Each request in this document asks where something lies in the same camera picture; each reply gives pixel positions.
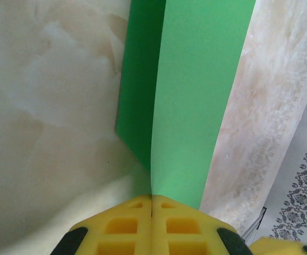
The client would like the aluminium side rail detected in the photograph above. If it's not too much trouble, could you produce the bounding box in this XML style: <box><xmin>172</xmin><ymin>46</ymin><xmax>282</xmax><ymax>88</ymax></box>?
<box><xmin>242</xmin><ymin>207</ymin><xmax>268</xmax><ymax>240</ymax></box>

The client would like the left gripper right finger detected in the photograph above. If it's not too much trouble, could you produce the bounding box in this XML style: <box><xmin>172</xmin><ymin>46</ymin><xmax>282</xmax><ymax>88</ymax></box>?
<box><xmin>152</xmin><ymin>194</ymin><xmax>254</xmax><ymax>255</ymax></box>

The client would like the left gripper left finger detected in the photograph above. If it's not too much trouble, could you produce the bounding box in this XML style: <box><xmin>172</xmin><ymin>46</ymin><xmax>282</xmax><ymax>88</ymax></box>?
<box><xmin>51</xmin><ymin>194</ymin><xmax>153</xmax><ymax>255</ymax></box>

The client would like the green paper sheet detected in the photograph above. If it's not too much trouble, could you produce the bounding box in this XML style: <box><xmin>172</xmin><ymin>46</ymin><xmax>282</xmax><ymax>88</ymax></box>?
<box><xmin>114</xmin><ymin>0</ymin><xmax>256</xmax><ymax>210</ymax></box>

